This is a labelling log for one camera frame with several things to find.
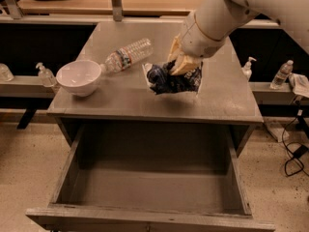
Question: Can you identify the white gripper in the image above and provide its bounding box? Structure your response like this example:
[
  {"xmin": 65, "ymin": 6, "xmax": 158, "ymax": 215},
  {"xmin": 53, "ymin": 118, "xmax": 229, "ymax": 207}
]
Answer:
[{"xmin": 167, "ymin": 12, "xmax": 225, "ymax": 75}]

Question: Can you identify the blue chip bag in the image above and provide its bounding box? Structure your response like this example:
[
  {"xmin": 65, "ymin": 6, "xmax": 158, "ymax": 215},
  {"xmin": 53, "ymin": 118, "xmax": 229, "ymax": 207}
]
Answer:
[{"xmin": 142, "ymin": 61, "xmax": 202, "ymax": 95}]

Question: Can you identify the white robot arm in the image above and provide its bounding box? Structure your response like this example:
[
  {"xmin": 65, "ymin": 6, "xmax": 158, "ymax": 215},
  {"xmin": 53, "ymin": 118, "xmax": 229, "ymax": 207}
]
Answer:
[{"xmin": 168, "ymin": 0, "xmax": 309, "ymax": 75}]

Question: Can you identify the grey cabinet counter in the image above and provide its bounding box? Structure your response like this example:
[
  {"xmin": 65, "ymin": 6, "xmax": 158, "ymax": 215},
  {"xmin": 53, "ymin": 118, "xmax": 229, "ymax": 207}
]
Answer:
[{"xmin": 48, "ymin": 20, "xmax": 263, "ymax": 152}]

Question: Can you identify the open grey top drawer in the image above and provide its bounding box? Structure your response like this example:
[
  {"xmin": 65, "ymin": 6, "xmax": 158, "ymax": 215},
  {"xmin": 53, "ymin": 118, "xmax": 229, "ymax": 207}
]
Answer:
[{"xmin": 26, "ymin": 122, "xmax": 275, "ymax": 232}]

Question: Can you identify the clear plastic water bottle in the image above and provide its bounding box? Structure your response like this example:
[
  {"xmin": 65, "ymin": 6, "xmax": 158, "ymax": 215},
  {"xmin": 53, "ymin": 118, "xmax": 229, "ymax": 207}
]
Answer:
[{"xmin": 100, "ymin": 38, "xmax": 154, "ymax": 73}]

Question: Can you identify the right hand sanitizer pump bottle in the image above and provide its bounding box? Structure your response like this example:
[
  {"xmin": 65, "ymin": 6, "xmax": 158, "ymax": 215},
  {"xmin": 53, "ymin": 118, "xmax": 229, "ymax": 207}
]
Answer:
[{"xmin": 241, "ymin": 57, "xmax": 256, "ymax": 79}]

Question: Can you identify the hand sanitizer pump bottle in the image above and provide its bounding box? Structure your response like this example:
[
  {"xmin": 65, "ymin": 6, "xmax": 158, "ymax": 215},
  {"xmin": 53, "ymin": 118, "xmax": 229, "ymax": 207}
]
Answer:
[
  {"xmin": 241, "ymin": 57, "xmax": 256, "ymax": 79},
  {"xmin": 36, "ymin": 62, "xmax": 57, "ymax": 87}
]

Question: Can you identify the wooden back table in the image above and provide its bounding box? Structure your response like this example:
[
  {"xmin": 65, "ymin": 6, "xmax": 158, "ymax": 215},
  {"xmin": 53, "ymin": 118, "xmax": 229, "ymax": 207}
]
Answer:
[{"xmin": 17, "ymin": 0, "xmax": 204, "ymax": 16}]

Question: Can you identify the small water bottle on shelf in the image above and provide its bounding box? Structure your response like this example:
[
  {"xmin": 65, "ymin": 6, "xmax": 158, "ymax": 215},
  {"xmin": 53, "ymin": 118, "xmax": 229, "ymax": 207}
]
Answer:
[{"xmin": 270, "ymin": 60, "xmax": 294, "ymax": 89}]

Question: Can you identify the white bowl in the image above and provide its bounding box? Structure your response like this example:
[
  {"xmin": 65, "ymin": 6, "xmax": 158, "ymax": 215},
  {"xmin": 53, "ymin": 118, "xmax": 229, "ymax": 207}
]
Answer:
[{"xmin": 56, "ymin": 60, "xmax": 102, "ymax": 97}]

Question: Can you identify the crumpled white cloth on shelf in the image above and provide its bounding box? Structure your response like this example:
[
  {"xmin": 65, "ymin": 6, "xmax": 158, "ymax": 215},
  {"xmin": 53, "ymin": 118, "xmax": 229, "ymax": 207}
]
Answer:
[{"xmin": 289, "ymin": 73, "xmax": 309, "ymax": 98}]

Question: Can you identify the left hand sanitizer pump bottle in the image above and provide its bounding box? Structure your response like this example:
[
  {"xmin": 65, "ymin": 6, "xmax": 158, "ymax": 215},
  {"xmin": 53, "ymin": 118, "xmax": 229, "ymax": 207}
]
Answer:
[{"xmin": 36, "ymin": 62, "xmax": 57, "ymax": 87}]

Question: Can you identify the clear container far left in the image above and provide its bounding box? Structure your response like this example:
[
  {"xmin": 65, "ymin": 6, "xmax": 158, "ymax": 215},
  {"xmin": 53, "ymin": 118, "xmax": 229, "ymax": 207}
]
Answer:
[{"xmin": 0, "ymin": 63, "xmax": 14, "ymax": 81}]

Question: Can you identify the black cable on floor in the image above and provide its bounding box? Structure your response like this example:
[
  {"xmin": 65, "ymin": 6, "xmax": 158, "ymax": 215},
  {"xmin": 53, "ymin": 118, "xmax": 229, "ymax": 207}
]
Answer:
[{"xmin": 281, "ymin": 113, "xmax": 309, "ymax": 178}]

